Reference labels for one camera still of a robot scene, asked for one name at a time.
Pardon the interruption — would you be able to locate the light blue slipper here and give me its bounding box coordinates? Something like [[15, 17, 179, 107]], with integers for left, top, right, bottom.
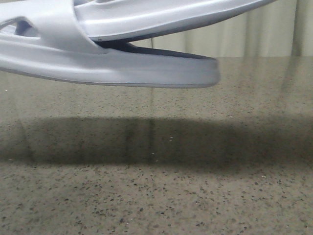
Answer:
[[0, 0, 220, 88], [74, 0, 271, 42]]

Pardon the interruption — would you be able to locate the white pleated curtain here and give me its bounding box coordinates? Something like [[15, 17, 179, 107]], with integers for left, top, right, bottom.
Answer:
[[134, 0, 313, 57]]

